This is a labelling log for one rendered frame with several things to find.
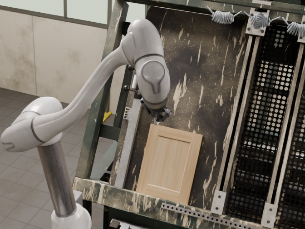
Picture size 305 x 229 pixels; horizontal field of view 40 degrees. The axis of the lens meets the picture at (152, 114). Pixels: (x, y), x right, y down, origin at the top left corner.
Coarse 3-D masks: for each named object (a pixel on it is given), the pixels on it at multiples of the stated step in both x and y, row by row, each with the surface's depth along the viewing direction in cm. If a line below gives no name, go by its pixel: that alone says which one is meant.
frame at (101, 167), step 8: (112, 144) 302; (112, 152) 293; (104, 160) 284; (112, 160) 284; (96, 168) 275; (104, 168) 276; (96, 176) 267; (104, 176) 273; (88, 208) 255; (104, 208) 279; (104, 216) 283; (104, 224) 286
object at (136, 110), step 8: (136, 104) 243; (136, 112) 243; (136, 120) 242; (128, 128) 243; (136, 128) 244; (128, 136) 243; (128, 144) 242; (128, 152) 242; (120, 160) 243; (128, 160) 242; (120, 168) 242; (120, 176) 242; (120, 184) 242
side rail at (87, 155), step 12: (120, 0) 249; (120, 12) 248; (120, 24) 251; (108, 36) 249; (120, 36) 255; (108, 48) 248; (108, 84) 253; (96, 96) 248; (96, 108) 247; (96, 120) 247; (96, 132) 250; (84, 144) 247; (96, 144) 254; (84, 156) 247; (84, 168) 246
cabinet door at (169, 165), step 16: (160, 128) 241; (160, 144) 241; (176, 144) 239; (192, 144) 236; (144, 160) 242; (160, 160) 240; (176, 160) 238; (192, 160) 236; (144, 176) 241; (160, 176) 239; (176, 176) 237; (192, 176) 235; (144, 192) 240; (160, 192) 238; (176, 192) 236
